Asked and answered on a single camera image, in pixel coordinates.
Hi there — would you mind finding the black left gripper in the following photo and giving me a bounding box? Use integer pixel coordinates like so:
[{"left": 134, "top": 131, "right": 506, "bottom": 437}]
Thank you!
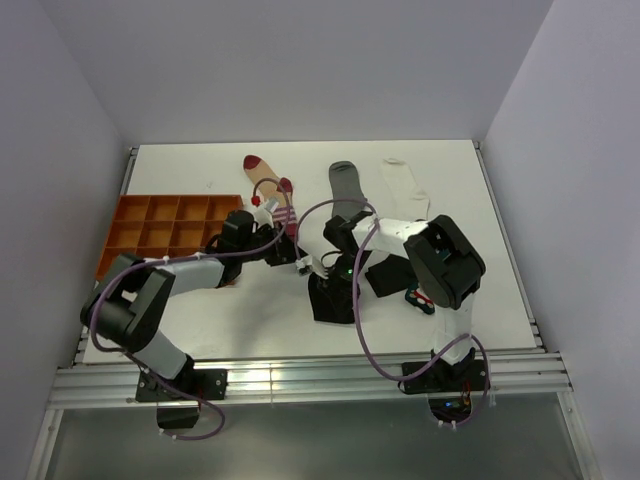
[{"left": 238, "top": 222, "right": 304, "bottom": 267}]

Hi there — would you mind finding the black sock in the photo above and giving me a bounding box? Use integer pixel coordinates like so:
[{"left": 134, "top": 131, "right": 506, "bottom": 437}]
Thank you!
[
  {"left": 308, "top": 274, "right": 355, "bottom": 325},
  {"left": 365, "top": 255, "right": 417, "bottom": 298}
]

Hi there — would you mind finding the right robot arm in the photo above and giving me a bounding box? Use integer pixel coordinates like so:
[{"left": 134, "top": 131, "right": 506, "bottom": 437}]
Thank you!
[{"left": 308, "top": 212, "right": 489, "bottom": 393}]

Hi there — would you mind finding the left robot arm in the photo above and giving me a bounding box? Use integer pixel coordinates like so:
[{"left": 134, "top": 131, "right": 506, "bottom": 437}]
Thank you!
[{"left": 80, "top": 210, "right": 295, "bottom": 399}]

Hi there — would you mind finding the grey sock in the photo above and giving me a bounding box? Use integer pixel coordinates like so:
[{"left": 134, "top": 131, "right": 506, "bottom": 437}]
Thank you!
[{"left": 328, "top": 161, "right": 366, "bottom": 220}]

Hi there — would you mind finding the beige red striped sock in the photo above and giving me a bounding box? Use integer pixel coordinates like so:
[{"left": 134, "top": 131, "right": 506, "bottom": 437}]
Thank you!
[{"left": 243, "top": 155, "right": 297, "bottom": 239}]

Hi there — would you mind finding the white sock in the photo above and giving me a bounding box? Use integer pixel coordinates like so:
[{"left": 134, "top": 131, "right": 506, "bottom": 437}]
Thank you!
[{"left": 380, "top": 158, "right": 430, "bottom": 221}]

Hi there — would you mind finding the orange compartment tray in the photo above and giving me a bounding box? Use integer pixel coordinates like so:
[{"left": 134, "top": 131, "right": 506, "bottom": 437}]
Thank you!
[{"left": 96, "top": 195, "right": 243, "bottom": 281}]

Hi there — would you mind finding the teal christmas sock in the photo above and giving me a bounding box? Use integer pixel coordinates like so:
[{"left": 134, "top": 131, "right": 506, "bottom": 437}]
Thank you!
[{"left": 404, "top": 283, "right": 435, "bottom": 315}]

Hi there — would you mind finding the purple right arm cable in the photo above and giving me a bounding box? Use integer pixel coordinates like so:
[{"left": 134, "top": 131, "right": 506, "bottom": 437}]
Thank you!
[{"left": 294, "top": 197, "right": 490, "bottom": 429}]

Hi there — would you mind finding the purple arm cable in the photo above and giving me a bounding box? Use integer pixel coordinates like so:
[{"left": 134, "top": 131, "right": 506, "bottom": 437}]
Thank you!
[
  {"left": 294, "top": 197, "right": 490, "bottom": 429},
  {"left": 89, "top": 179, "right": 301, "bottom": 442}
]

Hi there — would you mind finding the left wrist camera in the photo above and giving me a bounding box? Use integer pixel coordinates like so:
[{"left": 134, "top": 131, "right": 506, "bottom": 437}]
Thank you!
[{"left": 251, "top": 195, "right": 279, "bottom": 226}]

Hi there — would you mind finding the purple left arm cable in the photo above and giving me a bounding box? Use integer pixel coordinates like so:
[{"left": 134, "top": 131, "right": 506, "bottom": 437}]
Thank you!
[{"left": 89, "top": 179, "right": 301, "bottom": 442}]

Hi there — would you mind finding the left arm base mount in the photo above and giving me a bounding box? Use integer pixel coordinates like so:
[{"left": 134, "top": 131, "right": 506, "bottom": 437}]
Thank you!
[{"left": 135, "top": 369, "right": 228, "bottom": 433}]

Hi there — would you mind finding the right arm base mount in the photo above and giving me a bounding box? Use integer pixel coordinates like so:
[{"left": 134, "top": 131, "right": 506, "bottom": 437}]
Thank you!
[{"left": 397, "top": 360, "right": 491, "bottom": 425}]

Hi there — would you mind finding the aluminium table frame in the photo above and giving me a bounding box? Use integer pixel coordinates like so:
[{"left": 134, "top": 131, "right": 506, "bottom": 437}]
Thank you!
[{"left": 29, "top": 144, "right": 604, "bottom": 480}]

